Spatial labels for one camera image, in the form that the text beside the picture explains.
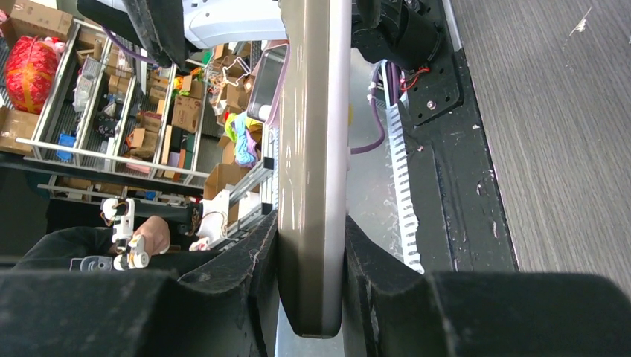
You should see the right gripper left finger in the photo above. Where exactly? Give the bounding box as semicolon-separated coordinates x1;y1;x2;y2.
1;212;279;356

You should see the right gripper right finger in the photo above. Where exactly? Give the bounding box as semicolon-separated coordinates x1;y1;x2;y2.
342;218;630;356

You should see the grey rounded remote control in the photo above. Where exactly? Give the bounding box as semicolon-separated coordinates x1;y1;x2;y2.
278;1;352;338

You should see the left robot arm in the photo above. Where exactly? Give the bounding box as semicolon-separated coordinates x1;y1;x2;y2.
76;1;445;70

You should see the person hand background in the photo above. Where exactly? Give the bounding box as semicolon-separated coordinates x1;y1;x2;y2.
135;216;170;256

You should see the metal storage shelf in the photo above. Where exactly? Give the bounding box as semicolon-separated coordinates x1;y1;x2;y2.
16;20;208;193

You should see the red patterned ball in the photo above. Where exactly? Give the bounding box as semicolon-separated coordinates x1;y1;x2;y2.
4;36;65;115

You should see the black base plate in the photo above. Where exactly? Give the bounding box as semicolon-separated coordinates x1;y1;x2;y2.
394;0;519;274

